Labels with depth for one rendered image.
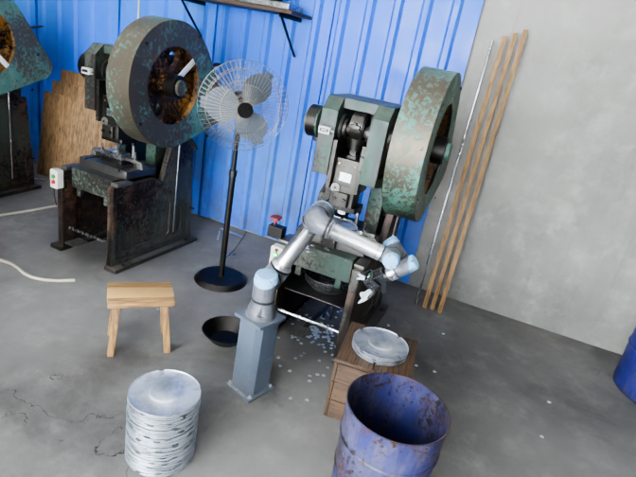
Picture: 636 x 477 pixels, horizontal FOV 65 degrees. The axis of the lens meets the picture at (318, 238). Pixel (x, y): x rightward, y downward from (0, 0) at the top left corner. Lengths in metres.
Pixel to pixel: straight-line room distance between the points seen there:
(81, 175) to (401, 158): 2.36
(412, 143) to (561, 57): 1.75
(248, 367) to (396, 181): 1.19
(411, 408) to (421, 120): 1.32
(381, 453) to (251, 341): 0.89
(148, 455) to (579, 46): 3.50
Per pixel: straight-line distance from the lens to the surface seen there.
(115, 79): 3.32
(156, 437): 2.20
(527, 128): 3.94
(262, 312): 2.46
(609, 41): 3.97
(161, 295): 2.87
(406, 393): 2.31
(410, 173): 2.47
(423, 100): 2.51
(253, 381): 2.65
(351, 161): 2.88
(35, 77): 5.10
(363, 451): 2.03
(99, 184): 3.80
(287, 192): 4.41
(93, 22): 5.57
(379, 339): 2.65
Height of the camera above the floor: 1.74
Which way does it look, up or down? 21 degrees down
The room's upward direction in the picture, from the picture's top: 11 degrees clockwise
